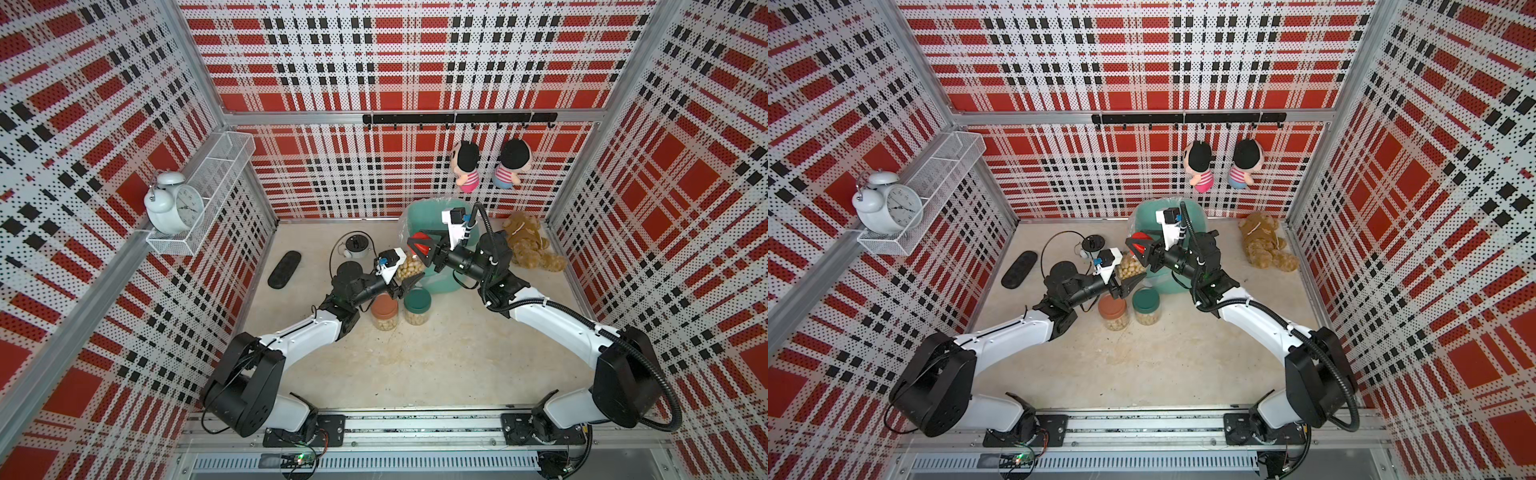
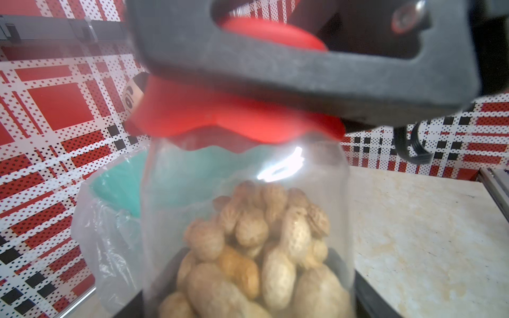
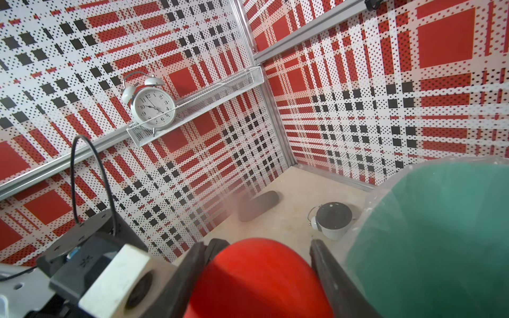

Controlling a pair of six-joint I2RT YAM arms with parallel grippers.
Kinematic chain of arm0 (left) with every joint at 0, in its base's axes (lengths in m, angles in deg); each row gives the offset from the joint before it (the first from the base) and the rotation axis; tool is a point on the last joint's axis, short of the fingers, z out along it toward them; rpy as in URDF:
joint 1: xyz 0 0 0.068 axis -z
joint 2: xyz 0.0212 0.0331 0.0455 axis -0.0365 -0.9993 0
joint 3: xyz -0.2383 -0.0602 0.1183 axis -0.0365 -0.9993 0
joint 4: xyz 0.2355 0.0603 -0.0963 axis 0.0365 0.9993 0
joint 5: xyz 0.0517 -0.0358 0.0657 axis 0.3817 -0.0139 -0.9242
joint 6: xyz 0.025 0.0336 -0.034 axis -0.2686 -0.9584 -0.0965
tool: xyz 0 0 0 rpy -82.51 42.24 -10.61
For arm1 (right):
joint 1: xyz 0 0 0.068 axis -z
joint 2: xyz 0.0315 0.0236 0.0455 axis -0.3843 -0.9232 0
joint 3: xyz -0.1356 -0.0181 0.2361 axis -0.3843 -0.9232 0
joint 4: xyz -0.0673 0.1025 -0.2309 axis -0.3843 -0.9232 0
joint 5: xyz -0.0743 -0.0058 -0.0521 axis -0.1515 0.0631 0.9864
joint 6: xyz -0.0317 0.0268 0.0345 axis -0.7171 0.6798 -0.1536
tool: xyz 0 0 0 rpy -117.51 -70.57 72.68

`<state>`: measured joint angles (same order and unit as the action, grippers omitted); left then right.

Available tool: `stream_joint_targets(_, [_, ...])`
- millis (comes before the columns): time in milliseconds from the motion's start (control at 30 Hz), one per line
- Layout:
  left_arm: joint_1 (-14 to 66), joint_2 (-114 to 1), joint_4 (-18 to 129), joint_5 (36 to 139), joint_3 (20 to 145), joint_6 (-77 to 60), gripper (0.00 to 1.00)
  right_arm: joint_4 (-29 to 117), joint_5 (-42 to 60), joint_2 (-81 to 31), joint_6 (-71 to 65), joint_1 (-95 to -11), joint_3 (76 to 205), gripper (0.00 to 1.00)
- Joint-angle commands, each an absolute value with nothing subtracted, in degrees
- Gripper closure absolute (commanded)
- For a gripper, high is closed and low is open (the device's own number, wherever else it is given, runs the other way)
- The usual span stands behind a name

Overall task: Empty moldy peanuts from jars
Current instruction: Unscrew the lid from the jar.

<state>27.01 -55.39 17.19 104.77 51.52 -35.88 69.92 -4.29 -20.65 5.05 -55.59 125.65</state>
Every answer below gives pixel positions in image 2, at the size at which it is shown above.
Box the clear plastic bin liner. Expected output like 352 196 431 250
71 147 148 315

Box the red jar lid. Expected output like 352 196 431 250
122 16 347 154

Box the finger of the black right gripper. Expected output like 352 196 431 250
125 1 482 127

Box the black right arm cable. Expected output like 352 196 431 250
392 121 436 166

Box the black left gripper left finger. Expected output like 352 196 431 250
113 291 144 318

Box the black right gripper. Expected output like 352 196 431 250
286 0 509 96

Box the green plastic trash bin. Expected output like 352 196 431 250
89 146 274 217

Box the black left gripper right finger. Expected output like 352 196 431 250
355 272 402 318

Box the clear peanut jar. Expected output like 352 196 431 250
141 134 355 317

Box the pink striped hanging doll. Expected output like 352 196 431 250
121 72 149 115

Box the black wall hook rail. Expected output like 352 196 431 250
1 15 128 45

